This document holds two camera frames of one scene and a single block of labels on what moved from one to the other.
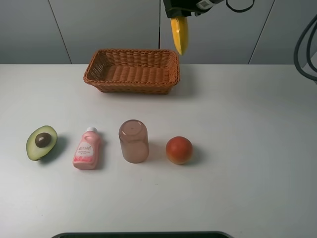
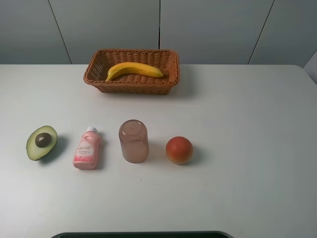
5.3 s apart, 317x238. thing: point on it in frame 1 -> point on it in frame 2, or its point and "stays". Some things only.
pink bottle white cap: x=86 y=152 stays
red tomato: x=179 y=149 stays
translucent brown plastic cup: x=134 y=140 stays
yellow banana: x=180 y=30 -> x=136 y=68
